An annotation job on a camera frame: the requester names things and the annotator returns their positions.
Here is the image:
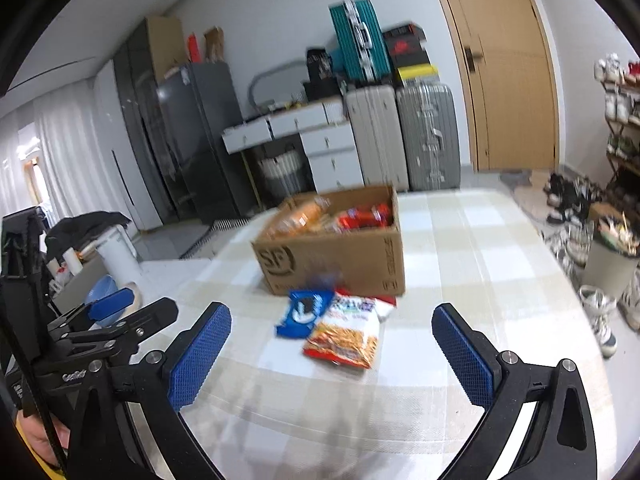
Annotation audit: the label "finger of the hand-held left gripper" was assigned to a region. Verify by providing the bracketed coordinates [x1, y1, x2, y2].
[47, 289, 135, 335]
[52, 297, 179, 363]

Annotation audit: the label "yellow black shoe box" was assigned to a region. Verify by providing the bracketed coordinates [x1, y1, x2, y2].
[394, 64, 439, 87]

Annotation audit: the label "pile of shoes on floor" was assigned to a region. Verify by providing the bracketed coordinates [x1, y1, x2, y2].
[542, 172, 609, 272]

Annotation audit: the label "white sneaker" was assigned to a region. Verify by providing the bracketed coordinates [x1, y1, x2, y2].
[578, 285, 619, 360]

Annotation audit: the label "rows of shoes on rack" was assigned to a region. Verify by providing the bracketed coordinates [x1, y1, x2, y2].
[594, 52, 640, 161]

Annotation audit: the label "grey trash bin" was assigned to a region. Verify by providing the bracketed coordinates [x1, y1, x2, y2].
[582, 214, 640, 302]

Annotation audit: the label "teal suitcase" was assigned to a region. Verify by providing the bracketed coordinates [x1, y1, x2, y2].
[328, 0, 392, 84]

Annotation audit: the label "white plastic bottle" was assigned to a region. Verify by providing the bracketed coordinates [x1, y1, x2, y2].
[61, 248, 84, 281]

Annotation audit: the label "wooden door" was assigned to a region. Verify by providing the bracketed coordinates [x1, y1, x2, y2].
[424, 0, 559, 172]

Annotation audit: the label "orange red snack packet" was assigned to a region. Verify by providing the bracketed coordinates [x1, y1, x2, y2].
[302, 290, 397, 370]

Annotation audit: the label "person's left hand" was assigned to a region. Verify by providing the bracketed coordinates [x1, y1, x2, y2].
[22, 411, 68, 467]

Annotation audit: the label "black red shoe box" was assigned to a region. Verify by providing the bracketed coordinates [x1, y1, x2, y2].
[382, 24, 427, 69]

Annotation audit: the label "white drawer desk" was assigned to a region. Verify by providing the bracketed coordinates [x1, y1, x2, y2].
[222, 99, 364, 198]

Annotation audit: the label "silver suitcase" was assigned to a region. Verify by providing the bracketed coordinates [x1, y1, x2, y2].
[396, 79, 461, 191]

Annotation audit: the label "dark refrigerator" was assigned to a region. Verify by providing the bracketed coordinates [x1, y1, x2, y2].
[154, 62, 257, 227]

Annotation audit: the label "white curtain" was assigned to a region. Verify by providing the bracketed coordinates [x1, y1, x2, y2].
[0, 80, 117, 222]

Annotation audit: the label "beige checked tablecloth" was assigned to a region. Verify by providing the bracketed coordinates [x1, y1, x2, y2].
[125, 187, 622, 480]

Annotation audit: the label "black bag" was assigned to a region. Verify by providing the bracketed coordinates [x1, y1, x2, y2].
[305, 47, 347, 101]

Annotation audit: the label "grey curved pipe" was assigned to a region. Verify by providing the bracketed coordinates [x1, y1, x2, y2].
[248, 59, 307, 112]

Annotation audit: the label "red snack packets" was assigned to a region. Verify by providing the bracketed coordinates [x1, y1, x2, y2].
[336, 203, 392, 231]

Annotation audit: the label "tall dark wardrobe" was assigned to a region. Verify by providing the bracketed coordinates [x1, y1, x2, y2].
[94, 17, 174, 234]

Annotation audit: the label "brown cardboard box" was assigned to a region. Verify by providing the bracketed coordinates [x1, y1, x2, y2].
[251, 185, 405, 297]

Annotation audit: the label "blue basin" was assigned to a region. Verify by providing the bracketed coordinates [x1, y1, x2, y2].
[84, 274, 127, 306]

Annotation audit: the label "white bucket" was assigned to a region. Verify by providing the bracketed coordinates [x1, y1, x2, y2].
[94, 225, 143, 291]

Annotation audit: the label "orange bread packet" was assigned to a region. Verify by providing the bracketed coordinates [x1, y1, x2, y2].
[267, 196, 332, 239]

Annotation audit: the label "beige suitcase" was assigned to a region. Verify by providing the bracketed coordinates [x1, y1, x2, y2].
[345, 85, 410, 192]

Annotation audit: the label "metal shoe rack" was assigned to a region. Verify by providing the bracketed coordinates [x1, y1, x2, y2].
[594, 52, 640, 202]

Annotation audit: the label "woven laundry basket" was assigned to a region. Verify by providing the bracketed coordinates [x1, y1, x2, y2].
[257, 151, 307, 196]

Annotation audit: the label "blue cookie packet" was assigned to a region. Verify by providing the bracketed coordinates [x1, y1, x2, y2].
[274, 288, 335, 340]

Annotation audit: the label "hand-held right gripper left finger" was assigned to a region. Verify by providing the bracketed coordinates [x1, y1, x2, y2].
[65, 302, 233, 480]

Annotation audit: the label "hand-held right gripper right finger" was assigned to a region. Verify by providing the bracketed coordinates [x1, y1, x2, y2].
[432, 302, 601, 480]

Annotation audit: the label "tall brown carton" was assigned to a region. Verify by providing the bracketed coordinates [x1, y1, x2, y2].
[147, 15, 186, 81]

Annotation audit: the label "black cloth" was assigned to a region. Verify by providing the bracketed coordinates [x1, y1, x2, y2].
[46, 211, 132, 261]

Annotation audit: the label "brown paper bag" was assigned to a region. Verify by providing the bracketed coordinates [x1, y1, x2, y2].
[203, 26, 226, 64]

